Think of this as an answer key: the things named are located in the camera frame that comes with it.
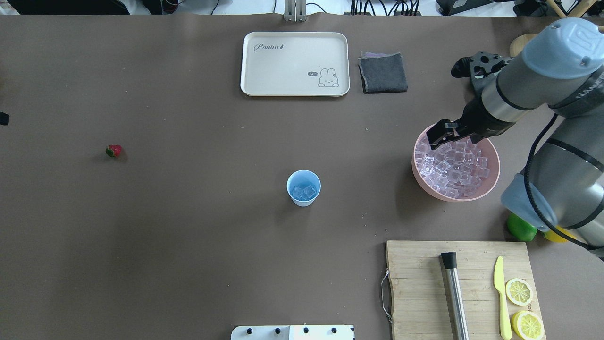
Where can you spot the red strawberry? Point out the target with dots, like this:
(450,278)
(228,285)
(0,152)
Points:
(113,150)

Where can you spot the bamboo cutting board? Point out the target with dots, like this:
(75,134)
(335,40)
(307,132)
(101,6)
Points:
(419,307)

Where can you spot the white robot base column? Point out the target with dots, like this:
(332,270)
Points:
(294,332)

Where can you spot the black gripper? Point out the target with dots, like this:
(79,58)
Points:
(481,120)

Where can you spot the green lime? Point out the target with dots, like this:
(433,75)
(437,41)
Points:
(520,229)

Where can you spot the pink bowl of ice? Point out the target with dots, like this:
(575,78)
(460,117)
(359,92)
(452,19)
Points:
(458,171)

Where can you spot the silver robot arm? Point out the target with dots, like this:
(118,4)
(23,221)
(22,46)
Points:
(559,187)

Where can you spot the yellow plastic knife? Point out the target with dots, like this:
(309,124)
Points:
(499,285)

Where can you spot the steel muddler black tip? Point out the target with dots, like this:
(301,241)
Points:
(453,291)

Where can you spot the lemon half slice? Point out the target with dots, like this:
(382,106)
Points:
(519,292)
(528,325)

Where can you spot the light blue plastic cup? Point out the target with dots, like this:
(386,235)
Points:
(303,187)

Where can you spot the wooden cup rack stand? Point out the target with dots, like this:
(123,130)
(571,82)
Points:
(577,10)

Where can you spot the grey folded cloth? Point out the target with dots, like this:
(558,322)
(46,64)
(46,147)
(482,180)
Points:
(382,73)

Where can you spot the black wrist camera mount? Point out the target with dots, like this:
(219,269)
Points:
(479,68)

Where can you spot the cream rabbit tray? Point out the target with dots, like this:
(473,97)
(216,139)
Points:
(295,64)

